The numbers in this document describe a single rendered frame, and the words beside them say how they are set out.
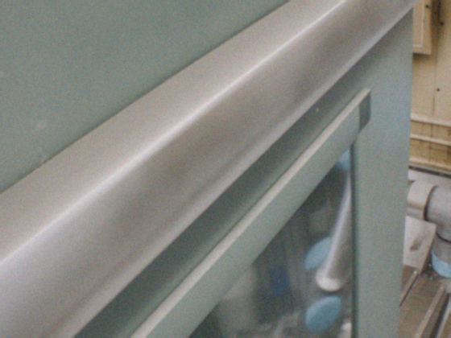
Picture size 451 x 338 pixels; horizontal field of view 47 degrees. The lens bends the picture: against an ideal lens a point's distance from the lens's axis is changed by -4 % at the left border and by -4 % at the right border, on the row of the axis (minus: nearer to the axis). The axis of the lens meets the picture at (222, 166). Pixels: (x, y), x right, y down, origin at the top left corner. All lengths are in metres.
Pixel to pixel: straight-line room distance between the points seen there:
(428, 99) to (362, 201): 1.64
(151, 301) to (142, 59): 0.10
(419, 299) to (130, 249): 1.75
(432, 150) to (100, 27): 2.00
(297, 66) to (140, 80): 0.07
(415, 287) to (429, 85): 0.71
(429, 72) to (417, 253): 0.65
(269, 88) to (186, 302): 0.10
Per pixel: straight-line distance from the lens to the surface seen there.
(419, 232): 2.07
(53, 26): 0.17
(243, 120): 0.19
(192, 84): 0.19
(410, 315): 1.83
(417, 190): 1.08
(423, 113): 2.07
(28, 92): 0.16
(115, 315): 0.21
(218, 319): 0.27
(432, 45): 1.95
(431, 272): 2.06
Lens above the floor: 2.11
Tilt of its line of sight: 33 degrees down
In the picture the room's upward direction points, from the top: 11 degrees counter-clockwise
